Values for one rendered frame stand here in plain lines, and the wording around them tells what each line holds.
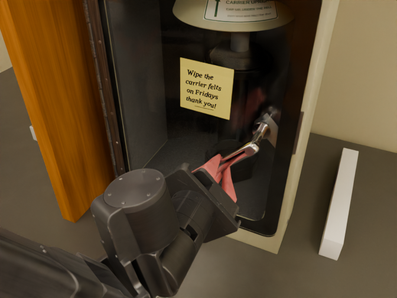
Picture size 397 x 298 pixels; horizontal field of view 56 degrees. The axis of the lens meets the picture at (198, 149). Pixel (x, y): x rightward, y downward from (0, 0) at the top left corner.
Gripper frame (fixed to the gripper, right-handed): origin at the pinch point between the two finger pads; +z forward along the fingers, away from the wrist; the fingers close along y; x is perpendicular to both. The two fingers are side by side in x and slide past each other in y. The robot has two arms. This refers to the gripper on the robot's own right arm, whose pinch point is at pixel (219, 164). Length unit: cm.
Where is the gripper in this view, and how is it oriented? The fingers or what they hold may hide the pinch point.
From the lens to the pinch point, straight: 51.5
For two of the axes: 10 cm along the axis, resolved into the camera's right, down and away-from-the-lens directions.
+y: -6.5, -7.3, -2.0
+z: 3.9, -5.5, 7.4
